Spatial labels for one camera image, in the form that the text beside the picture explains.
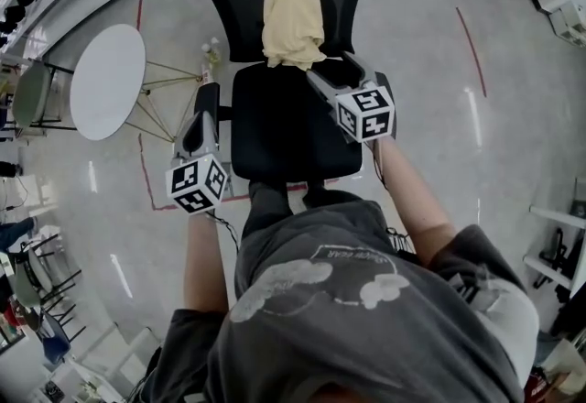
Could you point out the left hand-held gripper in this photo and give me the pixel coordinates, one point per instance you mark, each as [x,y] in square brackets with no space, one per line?
[197,183]

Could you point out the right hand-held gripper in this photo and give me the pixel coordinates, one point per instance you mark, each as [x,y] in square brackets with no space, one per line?
[366,115]

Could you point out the cream clothing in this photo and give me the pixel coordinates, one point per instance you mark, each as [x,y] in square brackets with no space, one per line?
[293,3]

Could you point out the person's left forearm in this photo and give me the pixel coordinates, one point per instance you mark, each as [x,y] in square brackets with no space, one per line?
[206,264]

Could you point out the person's right forearm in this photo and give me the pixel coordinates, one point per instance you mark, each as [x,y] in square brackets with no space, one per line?
[412,199]

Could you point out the black office chair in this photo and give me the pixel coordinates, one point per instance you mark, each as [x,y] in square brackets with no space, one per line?
[293,126]

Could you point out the green seat chair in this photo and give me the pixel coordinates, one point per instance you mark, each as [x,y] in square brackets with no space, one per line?
[32,94]

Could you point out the blue chair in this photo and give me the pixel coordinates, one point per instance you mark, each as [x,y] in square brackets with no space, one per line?
[55,341]

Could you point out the red label bottle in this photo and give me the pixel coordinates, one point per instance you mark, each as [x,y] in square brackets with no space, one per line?
[206,72]

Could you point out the clear plastic bottle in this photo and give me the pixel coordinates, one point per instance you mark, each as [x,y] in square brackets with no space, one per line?
[214,46]
[205,51]

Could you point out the person's dark trousers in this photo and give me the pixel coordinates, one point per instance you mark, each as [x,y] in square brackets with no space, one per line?
[270,209]

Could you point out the white round table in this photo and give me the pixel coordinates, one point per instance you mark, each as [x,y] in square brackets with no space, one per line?
[107,80]

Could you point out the white boxes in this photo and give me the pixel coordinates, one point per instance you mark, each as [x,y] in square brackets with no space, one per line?
[565,9]

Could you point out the person's grey printed t-shirt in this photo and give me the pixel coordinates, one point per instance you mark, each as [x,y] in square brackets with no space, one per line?
[357,314]

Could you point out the white shelving unit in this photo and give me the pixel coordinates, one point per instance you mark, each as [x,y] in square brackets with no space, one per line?
[556,231]

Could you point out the black tool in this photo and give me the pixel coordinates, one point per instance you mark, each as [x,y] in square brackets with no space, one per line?
[556,250]

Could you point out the black frame chair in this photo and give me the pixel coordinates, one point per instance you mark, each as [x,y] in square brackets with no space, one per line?
[36,277]

